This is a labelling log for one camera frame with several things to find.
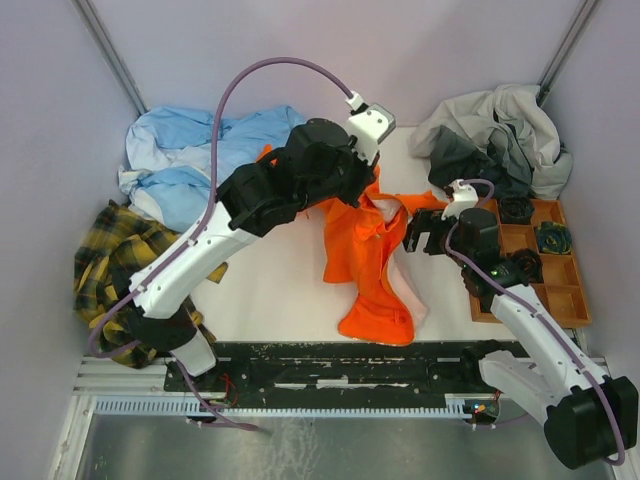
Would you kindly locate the black rolled sock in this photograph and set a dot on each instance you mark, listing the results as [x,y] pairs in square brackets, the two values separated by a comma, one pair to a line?
[530,264]
[516,210]

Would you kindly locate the right aluminium corner rail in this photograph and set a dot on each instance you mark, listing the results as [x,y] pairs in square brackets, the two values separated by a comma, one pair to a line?
[576,28]

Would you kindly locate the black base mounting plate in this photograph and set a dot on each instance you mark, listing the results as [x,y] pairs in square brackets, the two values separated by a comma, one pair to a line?
[443,367]

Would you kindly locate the grey crumpled garment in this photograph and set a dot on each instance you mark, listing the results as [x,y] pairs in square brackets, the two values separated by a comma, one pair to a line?
[506,125]

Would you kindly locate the white slotted cable duct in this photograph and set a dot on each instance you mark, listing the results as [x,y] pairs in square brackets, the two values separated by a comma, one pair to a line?
[302,403]

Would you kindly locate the aluminium corner rail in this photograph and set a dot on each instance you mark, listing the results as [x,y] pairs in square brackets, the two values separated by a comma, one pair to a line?
[89,14]
[576,28]

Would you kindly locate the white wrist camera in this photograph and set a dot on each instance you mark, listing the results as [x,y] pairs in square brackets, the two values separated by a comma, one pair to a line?
[370,125]
[462,195]

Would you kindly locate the left aluminium corner rail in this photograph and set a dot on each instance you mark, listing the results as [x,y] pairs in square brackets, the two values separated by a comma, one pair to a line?
[89,14]

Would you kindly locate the dark rolled sock front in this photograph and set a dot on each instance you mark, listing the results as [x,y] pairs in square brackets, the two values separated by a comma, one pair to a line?
[482,305]

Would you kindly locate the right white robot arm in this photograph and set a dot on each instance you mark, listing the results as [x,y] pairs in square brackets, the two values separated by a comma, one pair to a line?
[586,415]

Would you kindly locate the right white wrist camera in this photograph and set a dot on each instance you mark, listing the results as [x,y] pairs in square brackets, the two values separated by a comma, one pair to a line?
[462,195]

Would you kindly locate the orange jacket pink lining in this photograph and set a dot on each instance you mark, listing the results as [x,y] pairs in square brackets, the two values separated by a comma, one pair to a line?
[360,245]

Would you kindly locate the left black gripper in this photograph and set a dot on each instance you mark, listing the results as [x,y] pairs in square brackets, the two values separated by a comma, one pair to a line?
[365,173]

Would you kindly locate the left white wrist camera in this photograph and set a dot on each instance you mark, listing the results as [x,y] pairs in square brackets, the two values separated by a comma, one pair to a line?
[370,125]

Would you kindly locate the light blue garment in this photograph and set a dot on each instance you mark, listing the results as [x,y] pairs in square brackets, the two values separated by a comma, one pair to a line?
[168,178]

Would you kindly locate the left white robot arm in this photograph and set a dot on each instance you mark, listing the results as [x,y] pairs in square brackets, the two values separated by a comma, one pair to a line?
[321,160]

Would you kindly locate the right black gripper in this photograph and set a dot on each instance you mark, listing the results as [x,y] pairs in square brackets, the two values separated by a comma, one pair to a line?
[425,220]

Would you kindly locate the yellow black plaid shirt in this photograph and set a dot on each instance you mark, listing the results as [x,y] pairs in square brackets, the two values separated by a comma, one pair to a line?
[118,244]

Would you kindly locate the wooden compartment tray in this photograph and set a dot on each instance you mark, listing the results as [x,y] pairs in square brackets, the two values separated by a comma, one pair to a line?
[561,292]

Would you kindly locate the black rolled sock centre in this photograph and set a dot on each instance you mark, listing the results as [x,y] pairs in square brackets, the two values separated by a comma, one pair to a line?
[530,264]

